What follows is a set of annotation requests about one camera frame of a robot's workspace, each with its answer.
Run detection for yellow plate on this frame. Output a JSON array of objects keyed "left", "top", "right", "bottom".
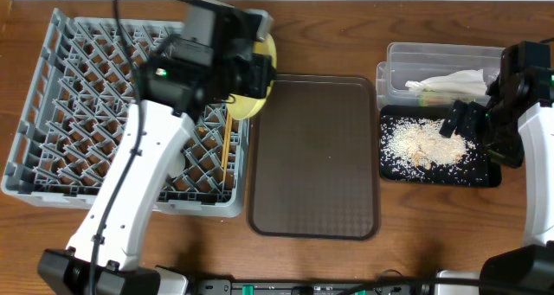
[{"left": 227, "top": 34, "right": 277, "bottom": 120}]

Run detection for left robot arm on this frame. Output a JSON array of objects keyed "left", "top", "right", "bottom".
[{"left": 38, "top": 0, "right": 276, "bottom": 294}]

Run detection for green orange snack wrapper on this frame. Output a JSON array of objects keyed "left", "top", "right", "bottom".
[{"left": 417, "top": 92, "right": 456, "bottom": 107}]

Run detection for rice and food scraps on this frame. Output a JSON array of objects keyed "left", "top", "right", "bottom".
[{"left": 379, "top": 116, "right": 477, "bottom": 181}]

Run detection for black waste tray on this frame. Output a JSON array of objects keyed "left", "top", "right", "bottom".
[{"left": 380, "top": 105, "right": 502, "bottom": 188}]

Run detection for white cup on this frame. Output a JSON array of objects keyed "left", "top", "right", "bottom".
[{"left": 168, "top": 151, "right": 186, "bottom": 178}]

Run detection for brown serving tray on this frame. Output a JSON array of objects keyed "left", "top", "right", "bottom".
[{"left": 248, "top": 74, "right": 380, "bottom": 240}]

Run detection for clear plastic bin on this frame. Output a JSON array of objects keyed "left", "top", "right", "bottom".
[{"left": 376, "top": 42, "right": 503, "bottom": 108}]

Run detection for grey dishwasher rack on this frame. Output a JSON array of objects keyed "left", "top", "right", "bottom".
[{"left": 1, "top": 10, "right": 249, "bottom": 218}]

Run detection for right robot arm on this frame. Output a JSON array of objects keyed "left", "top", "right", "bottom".
[{"left": 429, "top": 39, "right": 553, "bottom": 294}]

